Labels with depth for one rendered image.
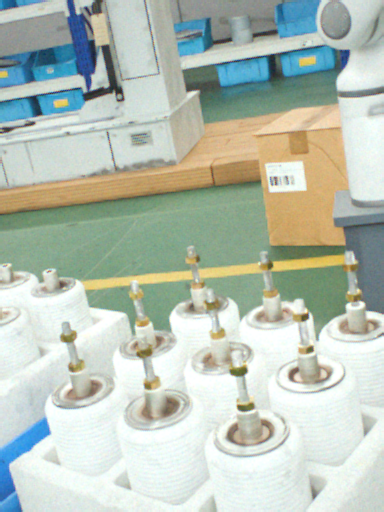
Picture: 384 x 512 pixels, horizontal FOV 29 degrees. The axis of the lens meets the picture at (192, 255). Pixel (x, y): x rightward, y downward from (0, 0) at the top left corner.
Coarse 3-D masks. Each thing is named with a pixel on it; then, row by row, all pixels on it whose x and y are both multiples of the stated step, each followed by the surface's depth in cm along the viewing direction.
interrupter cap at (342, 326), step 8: (368, 312) 92; (376, 312) 92; (336, 320) 92; (344, 320) 92; (368, 320) 91; (376, 320) 90; (328, 328) 90; (336, 328) 90; (344, 328) 91; (368, 328) 89; (376, 328) 88; (336, 336) 88; (344, 336) 88; (352, 336) 88; (360, 336) 87; (368, 336) 87; (376, 336) 87
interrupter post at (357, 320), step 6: (348, 306) 89; (360, 306) 88; (348, 312) 89; (354, 312) 88; (360, 312) 88; (348, 318) 89; (354, 318) 88; (360, 318) 88; (366, 318) 89; (348, 324) 90; (354, 324) 89; (360, 324) 89; (366, 324) 89; (354, 330) 89; (360, 330) 89
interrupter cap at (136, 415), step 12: (168, 396) 82; (180, 396) 82; (132, 408) 82; (144, 408) 81; (168, 408) 81; (180, 408) 80; (132, 420) 79; (144, 420) 79; (156, 420) 78; (168, 420) 78; (180, 420) 78
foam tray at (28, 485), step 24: (24, 456) 90; (48, 456) 91; (360, 456) 78; (24, 480) 88; (48, 480) 85; (72, 480) 84; (96, 480) 83; (120, 480) 84; (312, 480) 78; (336, 480) 75; (360, 480) 75; (24, 504) 91; (48, 504) 87; (72, 504) 84; (96, 504) 81; (120, 504) 78; (144, 504) 77; (168, 504) 77; (192, 504) 76; (312, 504) 73; (336, 504) 72; (360, 504) 75
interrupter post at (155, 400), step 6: (162, 384) 80; (144, 390) 79; (150, 390) 79; (156, 390) 79; (162, 390) 79; (144, 396) 79; (150, 396) 79; (156, 396) 79; (162, 396) 79; (150, 402) 79; (156, 402) 79; (162, 402) 79; (150, 408) 80; (156, 408) 79; (162, 408) 79; (150, 414) 80; (156, 414) 80; (162, 414) 80
